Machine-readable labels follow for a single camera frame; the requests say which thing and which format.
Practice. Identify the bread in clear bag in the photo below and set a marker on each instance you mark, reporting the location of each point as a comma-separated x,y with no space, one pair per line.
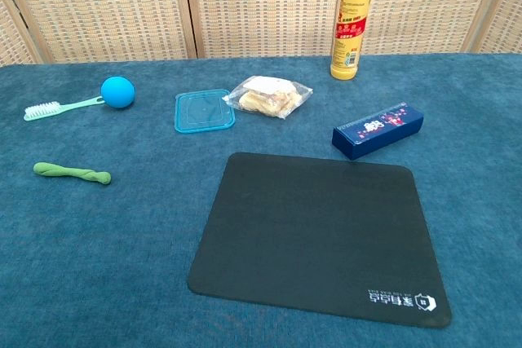
265,97

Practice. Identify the blue transparent plastic lid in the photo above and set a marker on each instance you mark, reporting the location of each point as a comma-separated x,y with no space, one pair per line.
200,113

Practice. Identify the black mouse pad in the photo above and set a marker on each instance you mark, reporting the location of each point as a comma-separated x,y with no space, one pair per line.
318,234

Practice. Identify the dark blue printed box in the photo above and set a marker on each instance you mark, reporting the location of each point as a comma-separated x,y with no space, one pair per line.
375,134

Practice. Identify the yellow bottle with green cap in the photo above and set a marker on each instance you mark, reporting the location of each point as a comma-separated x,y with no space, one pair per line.
350,30

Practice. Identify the blue ball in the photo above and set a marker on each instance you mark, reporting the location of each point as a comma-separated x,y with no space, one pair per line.
117,92

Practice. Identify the blue table cloth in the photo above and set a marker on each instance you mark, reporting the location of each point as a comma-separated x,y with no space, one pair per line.
122,242

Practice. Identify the woven folding screen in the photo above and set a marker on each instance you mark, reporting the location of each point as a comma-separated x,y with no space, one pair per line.
122,5

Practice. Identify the mint green brush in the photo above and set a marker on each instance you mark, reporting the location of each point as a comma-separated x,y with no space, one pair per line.
41,111

